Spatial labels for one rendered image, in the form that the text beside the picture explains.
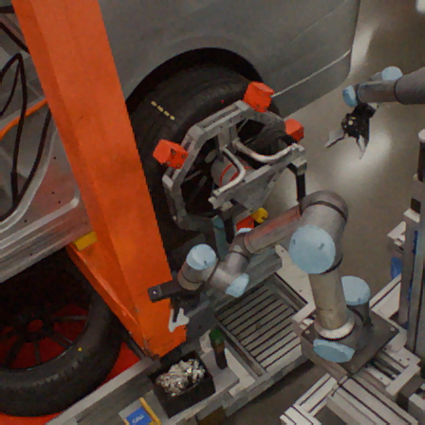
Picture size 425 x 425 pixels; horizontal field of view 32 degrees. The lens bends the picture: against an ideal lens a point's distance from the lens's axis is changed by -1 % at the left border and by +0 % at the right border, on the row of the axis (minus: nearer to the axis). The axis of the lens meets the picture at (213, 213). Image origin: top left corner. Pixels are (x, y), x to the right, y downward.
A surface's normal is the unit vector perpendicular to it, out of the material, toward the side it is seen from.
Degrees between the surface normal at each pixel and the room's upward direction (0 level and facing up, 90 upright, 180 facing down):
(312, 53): 90
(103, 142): 90
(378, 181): 0
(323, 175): 0
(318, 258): 83
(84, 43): 90
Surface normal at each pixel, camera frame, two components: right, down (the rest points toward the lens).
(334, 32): 0.59, 0.53
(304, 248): -0.40, 0.61
